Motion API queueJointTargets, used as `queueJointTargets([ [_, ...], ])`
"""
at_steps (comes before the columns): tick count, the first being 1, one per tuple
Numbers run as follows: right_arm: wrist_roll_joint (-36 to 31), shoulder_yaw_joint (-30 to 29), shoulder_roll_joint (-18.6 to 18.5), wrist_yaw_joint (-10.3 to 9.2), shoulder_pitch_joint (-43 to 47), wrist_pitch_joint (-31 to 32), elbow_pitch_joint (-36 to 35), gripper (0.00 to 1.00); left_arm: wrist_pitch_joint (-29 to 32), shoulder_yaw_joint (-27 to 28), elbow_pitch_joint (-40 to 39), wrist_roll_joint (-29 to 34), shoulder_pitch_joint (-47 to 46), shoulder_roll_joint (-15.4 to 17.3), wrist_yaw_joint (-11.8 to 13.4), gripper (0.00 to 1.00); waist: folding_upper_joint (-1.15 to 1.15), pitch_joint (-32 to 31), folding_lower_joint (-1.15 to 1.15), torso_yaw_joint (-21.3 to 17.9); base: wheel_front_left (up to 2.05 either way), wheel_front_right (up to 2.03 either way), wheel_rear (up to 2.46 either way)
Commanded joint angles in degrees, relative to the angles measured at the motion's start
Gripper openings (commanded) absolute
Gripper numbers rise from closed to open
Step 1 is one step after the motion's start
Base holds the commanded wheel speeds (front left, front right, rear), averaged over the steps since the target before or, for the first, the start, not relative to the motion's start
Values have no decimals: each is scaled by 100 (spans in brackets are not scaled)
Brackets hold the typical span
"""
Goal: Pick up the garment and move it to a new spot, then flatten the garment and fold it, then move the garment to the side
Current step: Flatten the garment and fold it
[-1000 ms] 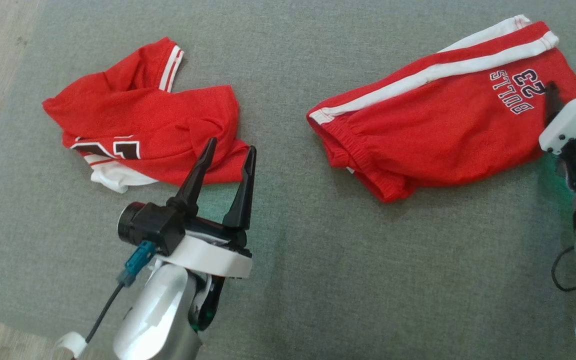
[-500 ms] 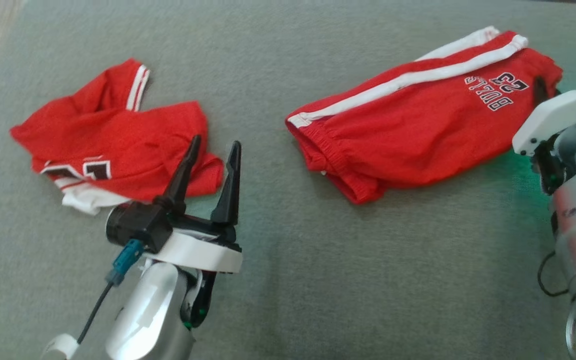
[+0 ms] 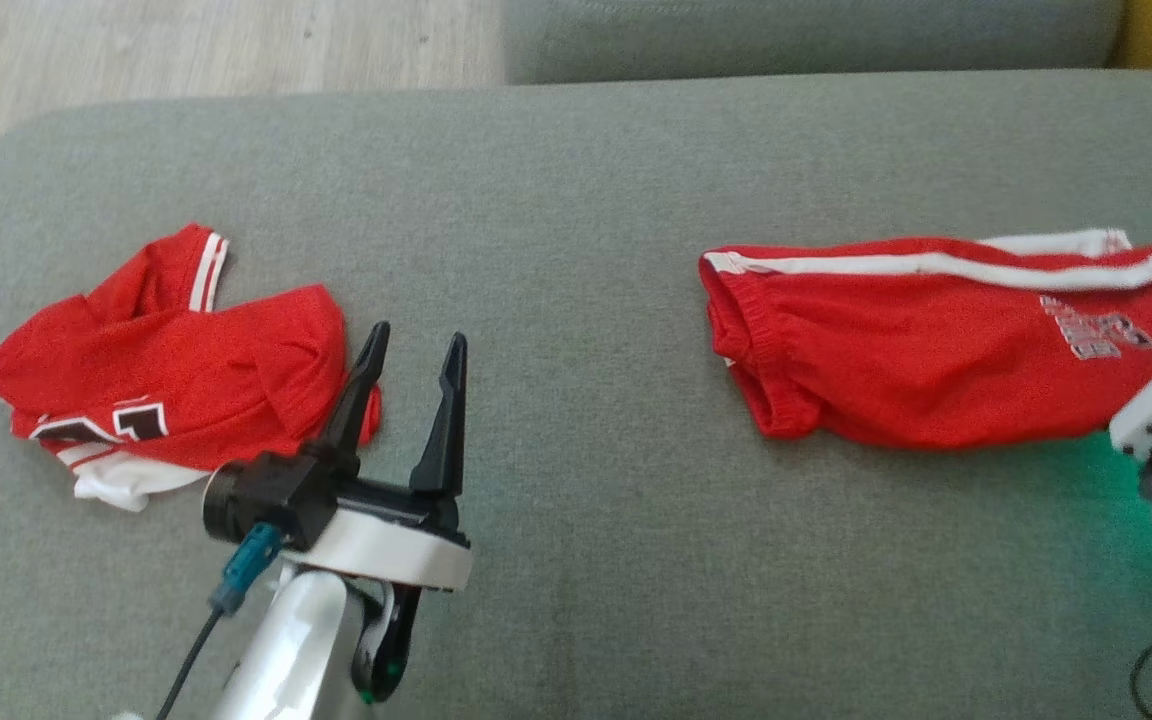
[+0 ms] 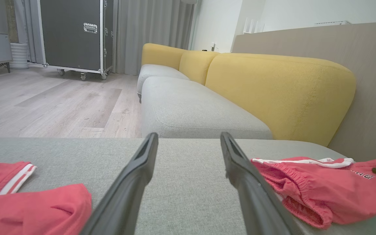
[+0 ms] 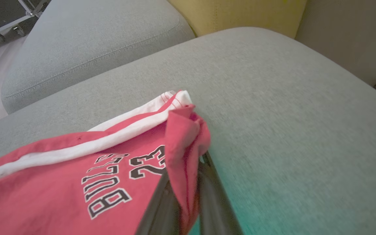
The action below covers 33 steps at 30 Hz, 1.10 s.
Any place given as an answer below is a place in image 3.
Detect red basketball jersey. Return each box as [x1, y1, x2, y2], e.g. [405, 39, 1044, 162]
[0, 222, 383, 513]

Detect left camera cable teal plug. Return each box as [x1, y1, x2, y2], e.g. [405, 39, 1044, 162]
[154, 520, 285, 720]

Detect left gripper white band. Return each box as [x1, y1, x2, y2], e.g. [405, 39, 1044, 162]
[281, 320, 475, 593]

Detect large grey sofa seat cushion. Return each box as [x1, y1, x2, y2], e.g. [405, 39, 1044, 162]
[0, 68, 1152, 720]

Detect red Bulls basketball shorts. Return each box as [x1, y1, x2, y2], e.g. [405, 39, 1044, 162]
[698, 228, 1152, 451]

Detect grey sofa back cushion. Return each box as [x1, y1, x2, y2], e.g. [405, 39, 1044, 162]
[502, 0, 1127, 86]

